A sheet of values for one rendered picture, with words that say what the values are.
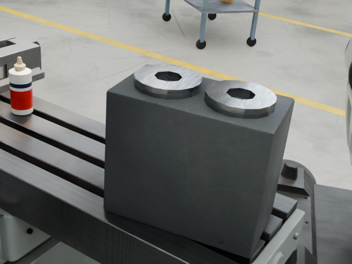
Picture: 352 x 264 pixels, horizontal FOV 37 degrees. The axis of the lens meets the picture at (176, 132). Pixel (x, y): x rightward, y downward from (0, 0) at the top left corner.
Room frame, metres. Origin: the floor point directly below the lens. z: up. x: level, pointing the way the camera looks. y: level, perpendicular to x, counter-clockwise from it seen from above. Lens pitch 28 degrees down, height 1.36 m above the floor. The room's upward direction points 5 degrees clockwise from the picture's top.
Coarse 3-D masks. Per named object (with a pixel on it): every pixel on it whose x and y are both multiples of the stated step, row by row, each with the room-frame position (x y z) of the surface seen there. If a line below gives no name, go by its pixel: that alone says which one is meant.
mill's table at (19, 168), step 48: (0, 96) 0.97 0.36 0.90; (0, 144) 0.79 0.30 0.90; (48, 144) 0.79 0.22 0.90; (96, 144) 0.81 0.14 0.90; (0, 192) 0.70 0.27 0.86; (48, 192) 0.65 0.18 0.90; (96, 192) 0.68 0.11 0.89; (96, 240) 0.60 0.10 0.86; (144, 240) 0.56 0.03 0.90; (192, 240) 0.59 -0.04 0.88; (288, 240) 0.62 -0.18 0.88
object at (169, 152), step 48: (144, 96) 0.61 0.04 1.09; (192, 96) 0.62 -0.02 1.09; (240, 96) 0.63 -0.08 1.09; (144, 144) 0.60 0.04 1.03; (192, 144) 0.57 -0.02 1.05; (240, 144) 0.55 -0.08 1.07; (144, 192) 0.59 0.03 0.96; (192, 192) 0.57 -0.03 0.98; (240, 192) 0.55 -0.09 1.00; (240, 240) 0.55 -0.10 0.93
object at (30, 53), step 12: (0, 36) 1.12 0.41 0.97; (12, 36) 1.13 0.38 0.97; (0, 48) 1.04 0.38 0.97; (12, 48) 1.05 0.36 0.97; (24, 48) 1.06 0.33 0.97; (36, 48) 1.08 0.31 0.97; (0, 60) 1.00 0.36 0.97; (12, 60) 1.02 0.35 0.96; (24, 60) 1.05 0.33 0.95; (36, 60) 1.07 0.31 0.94; (0, 72) 0.99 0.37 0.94; (36, 72) 1.06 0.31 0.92; (0, 84) 0.98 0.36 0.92
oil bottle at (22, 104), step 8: (16, 64) 0.90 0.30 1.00; (24, 64) 0.90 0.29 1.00; (16, 72) 0.89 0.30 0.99; (24, 72) 0.89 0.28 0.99; (16, 80) 0.88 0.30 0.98; (24, 80) 0.89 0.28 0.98; (16, 88) 0.88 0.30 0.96; (24, 88) 0.89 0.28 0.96; (16, 96) 0.88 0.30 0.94; (24, 96) 0.89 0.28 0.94; (16, 104) 0.88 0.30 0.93; (24, 104) 0.89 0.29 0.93; (32, 104) 0.90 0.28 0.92; (16, 112) 0.88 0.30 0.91; (24, 112) 0.89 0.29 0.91
